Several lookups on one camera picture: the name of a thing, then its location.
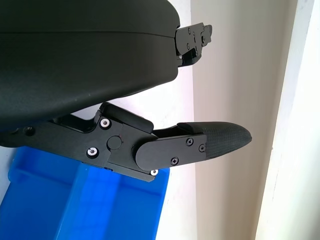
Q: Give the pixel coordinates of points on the blue plastic tray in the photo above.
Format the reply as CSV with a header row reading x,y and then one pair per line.
x,y
100,205

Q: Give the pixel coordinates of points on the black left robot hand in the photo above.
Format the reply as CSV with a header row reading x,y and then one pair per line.
x,y
75,62

